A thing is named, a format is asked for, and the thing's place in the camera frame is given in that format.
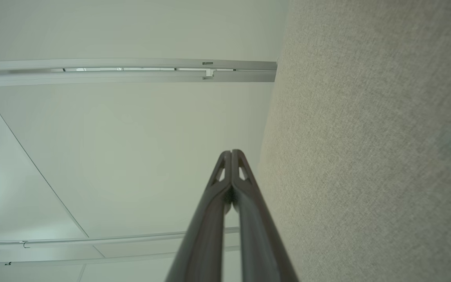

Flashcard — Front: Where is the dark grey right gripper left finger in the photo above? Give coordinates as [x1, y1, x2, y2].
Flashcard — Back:
[165, 150, 233, 282]

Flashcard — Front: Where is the grey fabric sofa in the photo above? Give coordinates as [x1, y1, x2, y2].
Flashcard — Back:
[256, 0, 451, 282]

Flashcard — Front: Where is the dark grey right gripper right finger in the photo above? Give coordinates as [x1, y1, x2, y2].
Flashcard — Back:
[231, 148, 300, 282]

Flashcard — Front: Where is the grey metal frame post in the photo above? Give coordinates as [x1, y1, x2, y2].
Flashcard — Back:
[0, 58, 278, 88]

